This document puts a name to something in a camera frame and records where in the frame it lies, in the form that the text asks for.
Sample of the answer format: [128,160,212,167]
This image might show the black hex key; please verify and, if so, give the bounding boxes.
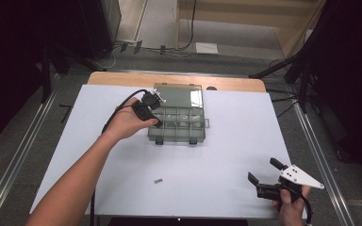
[58,104,74,124]

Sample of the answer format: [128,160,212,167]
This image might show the metal floor rail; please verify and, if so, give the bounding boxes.
[291,103,356,226]
[0,90,59,226]

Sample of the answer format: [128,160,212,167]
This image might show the white paper sheet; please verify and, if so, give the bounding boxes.
[195,41,220,55]

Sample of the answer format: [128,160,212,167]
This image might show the black metal stand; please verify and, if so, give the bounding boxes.
[39,43,107,105]
[248,46,315,114]

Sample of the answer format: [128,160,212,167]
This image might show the black cabinet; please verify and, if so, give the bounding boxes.
[78,0,123,62]

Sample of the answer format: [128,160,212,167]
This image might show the dark curtain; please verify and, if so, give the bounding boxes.
[304,0,362,189]
[0,0,86,152]

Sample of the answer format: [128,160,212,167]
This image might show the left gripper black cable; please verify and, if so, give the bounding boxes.
[89,89,151,226]

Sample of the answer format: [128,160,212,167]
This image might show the person's right hand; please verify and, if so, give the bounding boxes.
[272,185,312,226]

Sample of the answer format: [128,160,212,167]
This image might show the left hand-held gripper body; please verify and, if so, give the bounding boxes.
[131,89,167,122]

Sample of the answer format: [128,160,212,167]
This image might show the hanging black cable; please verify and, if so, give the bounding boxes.
[177,0,198,51]

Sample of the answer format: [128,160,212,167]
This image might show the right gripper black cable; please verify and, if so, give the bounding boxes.
[299,194,315,226]

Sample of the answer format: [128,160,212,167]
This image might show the light wooden shelf frame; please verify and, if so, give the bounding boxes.
[175,0,328,59]

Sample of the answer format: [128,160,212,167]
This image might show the grey transparent compartment box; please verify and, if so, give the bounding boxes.
[146,83,211,146]

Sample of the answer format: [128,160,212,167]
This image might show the person's left hand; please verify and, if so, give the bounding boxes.
[104,96,159,142]

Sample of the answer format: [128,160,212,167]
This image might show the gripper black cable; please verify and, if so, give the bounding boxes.
[89,89,151,226]
[299,194,315,226]

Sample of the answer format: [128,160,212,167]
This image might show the white table sheet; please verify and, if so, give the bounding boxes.
[29,84,309,219]

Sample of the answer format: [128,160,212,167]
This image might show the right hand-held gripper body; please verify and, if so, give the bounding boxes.
[255,164,325,203]

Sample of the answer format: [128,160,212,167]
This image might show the wooden table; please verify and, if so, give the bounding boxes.
[87,71,267,93]

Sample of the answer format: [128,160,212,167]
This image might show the black floor cables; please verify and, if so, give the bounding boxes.
[265,89,301,119]

